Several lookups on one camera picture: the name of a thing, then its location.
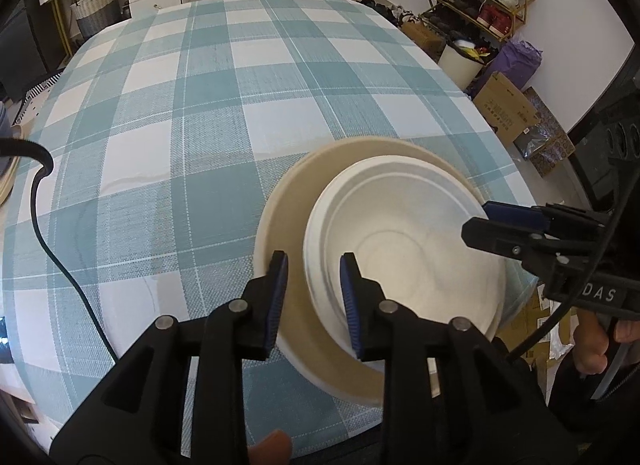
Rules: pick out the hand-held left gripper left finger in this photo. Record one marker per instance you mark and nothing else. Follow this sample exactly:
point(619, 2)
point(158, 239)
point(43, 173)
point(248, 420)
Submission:
point(277, 295)

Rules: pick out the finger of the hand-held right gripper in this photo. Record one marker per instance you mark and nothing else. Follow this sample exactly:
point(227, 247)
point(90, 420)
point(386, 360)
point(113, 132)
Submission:
point(515, 217)
point(500, 240)

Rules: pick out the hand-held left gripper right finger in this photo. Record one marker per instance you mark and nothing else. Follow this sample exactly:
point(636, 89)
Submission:
point(350, 305)

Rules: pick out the large beige plate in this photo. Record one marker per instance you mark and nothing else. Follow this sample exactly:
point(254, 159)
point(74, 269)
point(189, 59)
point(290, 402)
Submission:
point(290, 225)

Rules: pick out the person's right hand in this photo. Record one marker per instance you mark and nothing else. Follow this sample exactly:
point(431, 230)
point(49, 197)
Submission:
point(590, 345)

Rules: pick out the person's left hand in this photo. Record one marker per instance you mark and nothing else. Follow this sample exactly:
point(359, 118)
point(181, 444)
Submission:
point(270, 450)

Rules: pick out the brown cardboard box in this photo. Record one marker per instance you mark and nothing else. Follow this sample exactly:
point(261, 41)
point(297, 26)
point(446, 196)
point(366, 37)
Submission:
point(505, 105)

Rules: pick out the purple bag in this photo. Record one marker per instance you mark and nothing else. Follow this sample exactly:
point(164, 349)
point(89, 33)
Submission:
point(517, 65)

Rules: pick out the white bin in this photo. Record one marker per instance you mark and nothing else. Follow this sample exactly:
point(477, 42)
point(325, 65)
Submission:
point(457, 65)

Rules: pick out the teal checkered tablecloth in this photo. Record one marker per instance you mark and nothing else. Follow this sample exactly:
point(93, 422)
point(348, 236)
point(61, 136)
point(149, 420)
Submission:
point(200, 120)

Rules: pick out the small cardboard box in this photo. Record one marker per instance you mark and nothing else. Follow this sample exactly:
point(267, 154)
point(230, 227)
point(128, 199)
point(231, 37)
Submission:
point(422, 37)

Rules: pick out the black white striped rug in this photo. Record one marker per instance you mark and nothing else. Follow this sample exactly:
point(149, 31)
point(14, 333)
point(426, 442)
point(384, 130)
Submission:
point(37, 95)

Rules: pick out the woven laundry basket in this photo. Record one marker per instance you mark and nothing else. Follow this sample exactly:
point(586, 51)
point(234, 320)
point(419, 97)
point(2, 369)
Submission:
point(95, 15)

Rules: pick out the dark refrigerator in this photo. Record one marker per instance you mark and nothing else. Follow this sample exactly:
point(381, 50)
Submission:
point(20, 45)

